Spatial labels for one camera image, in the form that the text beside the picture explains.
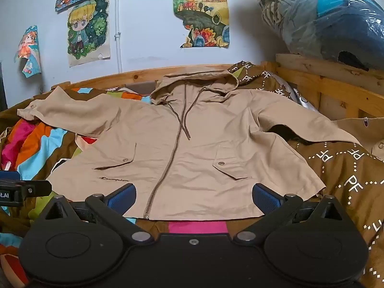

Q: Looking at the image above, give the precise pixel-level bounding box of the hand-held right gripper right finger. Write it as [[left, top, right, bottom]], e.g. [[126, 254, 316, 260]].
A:
[[233, 183, 356, 244]]

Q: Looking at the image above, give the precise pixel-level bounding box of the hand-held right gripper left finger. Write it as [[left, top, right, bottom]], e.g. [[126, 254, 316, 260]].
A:
[[38, 183, 153, 244]]

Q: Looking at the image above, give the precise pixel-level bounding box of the beige hooded jacket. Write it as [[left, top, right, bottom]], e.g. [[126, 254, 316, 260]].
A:
[[16, 66, 362, 221]]

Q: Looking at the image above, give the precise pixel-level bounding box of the clear plastic bag of clothes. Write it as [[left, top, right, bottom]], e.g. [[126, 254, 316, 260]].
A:
[[234, 0, 384, 72]]

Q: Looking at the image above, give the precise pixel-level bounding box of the brown colourful printed blanket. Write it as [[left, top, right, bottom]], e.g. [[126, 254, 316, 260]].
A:
[[0, 60, 384, 288]]

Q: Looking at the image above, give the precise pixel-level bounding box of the beige garment with small logo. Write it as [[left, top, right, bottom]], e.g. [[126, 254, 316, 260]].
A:
[[331, 116, 384, 157]]

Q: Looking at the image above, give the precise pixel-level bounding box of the small torn cartoon wall poster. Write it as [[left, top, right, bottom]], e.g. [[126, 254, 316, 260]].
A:
[[14, 25, 42, 74]]

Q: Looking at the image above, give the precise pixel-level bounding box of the wooden bed frame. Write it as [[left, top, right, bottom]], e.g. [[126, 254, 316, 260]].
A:
[[39, 53, 384, 121]]

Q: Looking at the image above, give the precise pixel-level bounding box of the white wall pipe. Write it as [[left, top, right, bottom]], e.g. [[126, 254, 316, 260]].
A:
[[114, 0, 123, 73]]

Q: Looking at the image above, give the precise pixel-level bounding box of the blond cartoon figure wall poster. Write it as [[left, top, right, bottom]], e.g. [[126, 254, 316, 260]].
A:
[[67, 0, 111, 67]]

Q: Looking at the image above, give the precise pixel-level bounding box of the landscape wall poster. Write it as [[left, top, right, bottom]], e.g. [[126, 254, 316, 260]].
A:
[[172, 0, 231, 49]]

